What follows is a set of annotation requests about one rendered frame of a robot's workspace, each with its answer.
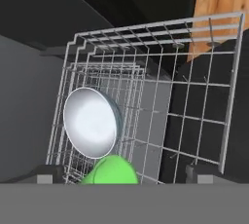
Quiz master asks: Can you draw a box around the white bowl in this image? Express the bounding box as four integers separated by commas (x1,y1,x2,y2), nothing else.
62,87,123,160

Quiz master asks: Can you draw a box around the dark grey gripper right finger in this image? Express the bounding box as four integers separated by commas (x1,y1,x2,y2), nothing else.
185,164,243,185

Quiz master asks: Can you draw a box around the grey dishwasher door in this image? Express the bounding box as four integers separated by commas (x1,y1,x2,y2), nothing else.
0,33,173,185

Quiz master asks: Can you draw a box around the dark dishwasher body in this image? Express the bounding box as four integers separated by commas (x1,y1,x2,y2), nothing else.
0,0,249,185

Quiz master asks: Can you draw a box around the green cup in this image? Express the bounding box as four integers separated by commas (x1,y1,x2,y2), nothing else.
80,155,140,185

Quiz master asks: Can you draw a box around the grey wire dishwasher rack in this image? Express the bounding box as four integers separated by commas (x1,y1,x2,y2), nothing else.
45,11,246,185

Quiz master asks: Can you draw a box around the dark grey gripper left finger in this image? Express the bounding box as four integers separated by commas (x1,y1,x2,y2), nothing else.
7,164,65,185

